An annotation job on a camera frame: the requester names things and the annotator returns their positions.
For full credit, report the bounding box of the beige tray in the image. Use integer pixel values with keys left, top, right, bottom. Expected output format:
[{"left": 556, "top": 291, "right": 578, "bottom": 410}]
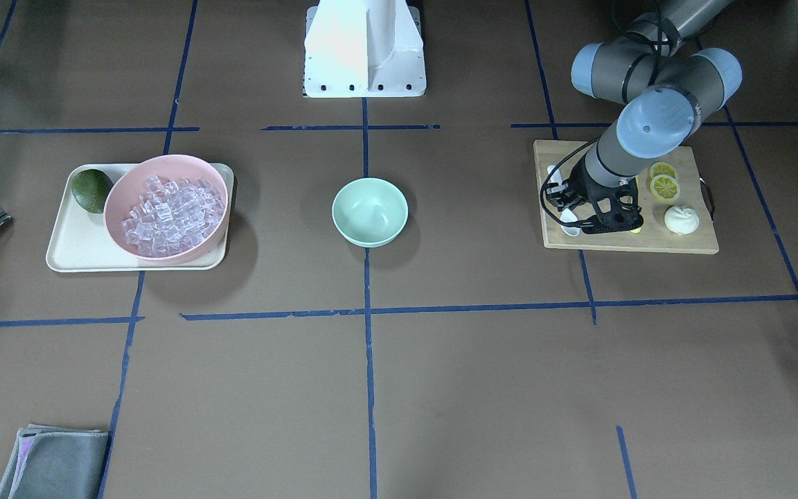
[{"left": 46, "top": 162, "right": 235, "bottom": 272}]

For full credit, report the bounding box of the pile of ice cubes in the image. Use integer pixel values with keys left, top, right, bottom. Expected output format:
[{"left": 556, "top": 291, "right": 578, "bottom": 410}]
[{"left": 121, "top": 175, "right": 226, "bottom": 258}]

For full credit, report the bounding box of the wooden cutting board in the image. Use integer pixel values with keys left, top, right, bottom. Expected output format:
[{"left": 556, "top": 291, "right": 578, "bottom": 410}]
[{"left": 534, "top": 139, "right": 719, "bottom": 254}]

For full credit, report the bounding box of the lemon slice far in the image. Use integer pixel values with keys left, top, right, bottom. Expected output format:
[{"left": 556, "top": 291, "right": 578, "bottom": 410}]
[{"left": 649, "top": 161, "right": 677, "bottom": 179}]

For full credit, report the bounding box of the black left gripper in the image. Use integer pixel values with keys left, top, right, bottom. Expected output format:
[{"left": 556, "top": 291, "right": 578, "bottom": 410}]
[{"left": 546, "top": 156, "right": 644, "bottom": 234}]

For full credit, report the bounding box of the grey folded cloth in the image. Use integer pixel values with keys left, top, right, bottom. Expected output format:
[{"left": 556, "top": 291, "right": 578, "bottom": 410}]
[{"left": 0, "top": 423, "right": 109, "bottom": 498}]

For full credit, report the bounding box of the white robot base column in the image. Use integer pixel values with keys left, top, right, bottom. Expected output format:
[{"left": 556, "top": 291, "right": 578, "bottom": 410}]
[{"left": 302, "top": 1, "right": 427, "bottom": 98}]

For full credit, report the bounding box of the pink bowl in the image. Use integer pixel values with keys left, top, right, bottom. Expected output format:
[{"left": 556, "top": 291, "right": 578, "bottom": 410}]
[{"left": 104, "top": 155, "right": 234, "bottom": 270}]

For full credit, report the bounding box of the white plastic spoon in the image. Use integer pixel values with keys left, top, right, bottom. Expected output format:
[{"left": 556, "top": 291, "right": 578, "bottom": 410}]
[{"left": 548, "top": 164, "right": 582, "bottom": 237}]

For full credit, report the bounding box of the lemon slice near bun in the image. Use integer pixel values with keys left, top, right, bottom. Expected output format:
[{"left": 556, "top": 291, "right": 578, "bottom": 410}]
[{"left": 649, "top": 174, "right": 682, "bottom": 204}]

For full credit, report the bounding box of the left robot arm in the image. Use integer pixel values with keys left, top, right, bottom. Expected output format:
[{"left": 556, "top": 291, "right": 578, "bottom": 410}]
[{"left": 539, "top": 1, "right": 743, "bottom": 234}]

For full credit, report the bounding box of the white steamed bun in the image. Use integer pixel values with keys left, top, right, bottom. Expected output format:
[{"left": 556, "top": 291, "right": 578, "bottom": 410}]
[{"left": 663, "top": 205, "right": 700, "bottom": 236}]

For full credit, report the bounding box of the green lime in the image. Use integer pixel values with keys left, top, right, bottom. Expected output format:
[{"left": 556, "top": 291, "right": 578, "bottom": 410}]
[{"left": 70, "top": 168, "right": 114, "bottom": 214}]

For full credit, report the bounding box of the mint green bowl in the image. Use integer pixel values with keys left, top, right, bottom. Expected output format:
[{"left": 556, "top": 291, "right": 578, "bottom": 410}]
[{"left": 330, "top": 177, "right": 409, "bottom": 247}]

